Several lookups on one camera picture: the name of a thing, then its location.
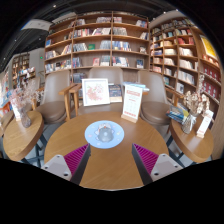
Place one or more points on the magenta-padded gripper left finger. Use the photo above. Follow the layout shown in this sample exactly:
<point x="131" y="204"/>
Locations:
<point x="76" y="160"/>

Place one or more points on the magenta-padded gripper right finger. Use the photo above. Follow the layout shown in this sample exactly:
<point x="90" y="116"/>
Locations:
<point x="146" y="160"/>

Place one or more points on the grey computer mouse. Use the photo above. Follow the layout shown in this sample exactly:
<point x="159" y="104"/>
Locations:
<point x="105" y="134"/>

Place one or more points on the round light blue mouse pad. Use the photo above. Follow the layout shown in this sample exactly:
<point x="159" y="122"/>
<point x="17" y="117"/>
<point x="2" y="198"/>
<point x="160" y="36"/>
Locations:
<point x="118" y="135"/>

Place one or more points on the round wooden side table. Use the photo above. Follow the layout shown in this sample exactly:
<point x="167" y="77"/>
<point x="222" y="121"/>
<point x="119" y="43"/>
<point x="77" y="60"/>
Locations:
<point x="191" y="146"/>
<point x="21" y="140"/>

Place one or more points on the brown padded wooden armchair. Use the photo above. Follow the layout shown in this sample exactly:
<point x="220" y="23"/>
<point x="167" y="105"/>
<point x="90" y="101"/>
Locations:
<point x="105" y="73"/>
<point x="153" y="106"/>
<point x="53" y="100"/>

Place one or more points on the beige dried flowers glass vase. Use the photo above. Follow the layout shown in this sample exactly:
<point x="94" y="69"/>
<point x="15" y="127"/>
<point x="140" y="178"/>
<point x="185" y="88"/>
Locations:
<point x="188" y="125"/>

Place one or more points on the blue and yellow book stack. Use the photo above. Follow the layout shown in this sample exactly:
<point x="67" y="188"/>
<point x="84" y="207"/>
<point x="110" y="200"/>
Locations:
<point x="176" y="114"/>

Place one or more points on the tall white sign wooden base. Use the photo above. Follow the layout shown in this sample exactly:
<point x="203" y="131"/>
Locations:
<point x="132" y="101"/>

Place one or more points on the pink dried flowers glass vase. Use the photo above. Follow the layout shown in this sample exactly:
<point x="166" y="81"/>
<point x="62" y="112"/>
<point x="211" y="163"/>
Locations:
<point x="25" y="118"/>

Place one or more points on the small white card sign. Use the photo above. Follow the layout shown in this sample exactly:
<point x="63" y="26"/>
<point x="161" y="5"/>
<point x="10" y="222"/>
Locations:
<point x="204" y="125"/>

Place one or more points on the white framed floral picture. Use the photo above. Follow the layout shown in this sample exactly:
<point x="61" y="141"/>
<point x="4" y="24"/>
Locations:
<point x="96" y="92"/>

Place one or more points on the dark cover book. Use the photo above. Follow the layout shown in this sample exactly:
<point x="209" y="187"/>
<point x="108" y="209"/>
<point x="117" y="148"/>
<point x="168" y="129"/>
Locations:
<point x="115" y="93"/>

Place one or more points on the light blue book stack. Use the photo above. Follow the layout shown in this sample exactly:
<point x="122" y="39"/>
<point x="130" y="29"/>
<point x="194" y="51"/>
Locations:
<point x="135" y="85"/>

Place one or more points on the small distant bookshelf unit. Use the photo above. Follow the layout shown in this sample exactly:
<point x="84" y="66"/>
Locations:
<point x="21" y="66"/>

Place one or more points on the angled wooden bookshelf unit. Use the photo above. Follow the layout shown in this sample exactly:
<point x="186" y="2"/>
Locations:
<point x="176" y="50"/>

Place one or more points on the wide wooden bookshelf unit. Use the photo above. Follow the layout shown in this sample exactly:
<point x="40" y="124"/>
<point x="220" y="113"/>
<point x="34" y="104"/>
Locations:
<point x="96" y="40"/>

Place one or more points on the white hanging ceiling panel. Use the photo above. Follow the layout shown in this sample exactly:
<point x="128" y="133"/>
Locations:
<point x="36" y="24"/>

